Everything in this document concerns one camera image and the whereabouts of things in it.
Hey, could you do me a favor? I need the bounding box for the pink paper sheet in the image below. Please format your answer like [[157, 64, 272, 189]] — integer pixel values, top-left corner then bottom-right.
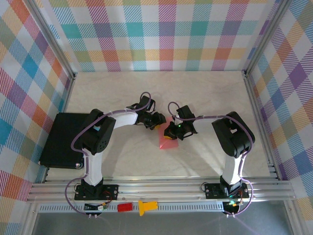
[[157, 117, 179, 149]]

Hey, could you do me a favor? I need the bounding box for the aluminium side rail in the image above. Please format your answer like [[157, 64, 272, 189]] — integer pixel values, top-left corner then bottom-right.
[[242, 71, 281, 181], [41, 72, 78, 184]]

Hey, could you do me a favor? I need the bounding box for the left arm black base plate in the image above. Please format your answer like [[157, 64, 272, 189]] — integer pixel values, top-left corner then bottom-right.
[[74, 184, 120, 202]]

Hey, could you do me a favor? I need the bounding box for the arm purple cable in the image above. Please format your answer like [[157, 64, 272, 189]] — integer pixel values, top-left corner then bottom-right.
[[65, 92, 157, 217], [167, 101, 256, 218]]

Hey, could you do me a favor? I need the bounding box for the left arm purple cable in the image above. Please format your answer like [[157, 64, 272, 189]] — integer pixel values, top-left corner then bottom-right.
[[65, 92, 157, 217]]

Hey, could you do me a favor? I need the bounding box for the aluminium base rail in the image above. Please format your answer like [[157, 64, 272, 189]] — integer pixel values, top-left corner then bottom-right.
[[26, 178, 297, 203]]

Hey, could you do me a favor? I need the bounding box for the aluminium corner post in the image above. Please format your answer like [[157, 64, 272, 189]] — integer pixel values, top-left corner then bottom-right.
[[242, 0, 293, 75], [25, 0, 77, 79]]

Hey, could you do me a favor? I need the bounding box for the yellow plastic tool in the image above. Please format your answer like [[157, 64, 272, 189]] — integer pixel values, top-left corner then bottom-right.
[[138, 200, 158, 217]]

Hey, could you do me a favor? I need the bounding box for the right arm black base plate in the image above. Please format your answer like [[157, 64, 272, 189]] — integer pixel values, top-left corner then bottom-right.
[[204, 182, 250, 199]]

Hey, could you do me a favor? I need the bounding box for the black flat case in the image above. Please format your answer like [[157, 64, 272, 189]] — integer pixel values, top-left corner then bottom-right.
[[39, 112, 93, 169]]

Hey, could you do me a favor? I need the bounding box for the aluminium frame leg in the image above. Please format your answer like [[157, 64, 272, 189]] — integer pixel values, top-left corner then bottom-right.
[[21, 202, 38, 235], [284, 202, 303, 235]]

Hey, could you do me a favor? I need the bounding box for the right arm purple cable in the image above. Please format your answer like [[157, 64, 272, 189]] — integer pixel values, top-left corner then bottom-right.
[[167, 101, 256, 218]]

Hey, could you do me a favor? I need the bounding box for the red plastic block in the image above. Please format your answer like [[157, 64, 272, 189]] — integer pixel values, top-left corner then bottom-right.
[[117, 202, 134, 212]]

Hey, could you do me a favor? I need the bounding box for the black round disc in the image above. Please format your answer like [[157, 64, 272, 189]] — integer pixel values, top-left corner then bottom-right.
[[224, 205, 241, 215]]

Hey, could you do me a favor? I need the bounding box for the slotted metal cable tray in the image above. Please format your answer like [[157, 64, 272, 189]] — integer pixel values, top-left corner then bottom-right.
[[38, 202, 225, 213]]

